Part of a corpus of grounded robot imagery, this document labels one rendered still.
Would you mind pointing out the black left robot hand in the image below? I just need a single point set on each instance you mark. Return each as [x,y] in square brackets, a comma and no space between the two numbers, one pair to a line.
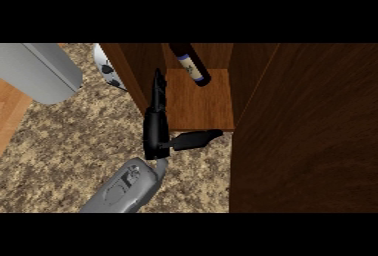
[155,133]

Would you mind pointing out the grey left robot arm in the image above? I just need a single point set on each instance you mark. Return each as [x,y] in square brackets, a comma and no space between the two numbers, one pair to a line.
[122,186]

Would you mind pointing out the brown wooden cabinet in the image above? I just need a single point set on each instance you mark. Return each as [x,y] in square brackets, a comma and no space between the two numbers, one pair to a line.
[199,103]

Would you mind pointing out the dark wine bottle, blue label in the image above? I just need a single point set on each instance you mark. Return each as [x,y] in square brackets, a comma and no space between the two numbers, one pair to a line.
[192,66]

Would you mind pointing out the dark brown cabinet door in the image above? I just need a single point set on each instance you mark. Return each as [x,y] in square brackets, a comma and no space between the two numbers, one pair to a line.
[314,133]

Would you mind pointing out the white appliance with black marks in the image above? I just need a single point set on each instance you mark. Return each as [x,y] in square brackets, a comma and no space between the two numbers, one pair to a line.
[106,70]

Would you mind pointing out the grey rounded appliance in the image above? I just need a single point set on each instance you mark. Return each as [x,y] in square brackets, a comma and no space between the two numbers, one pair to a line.
[37,70]

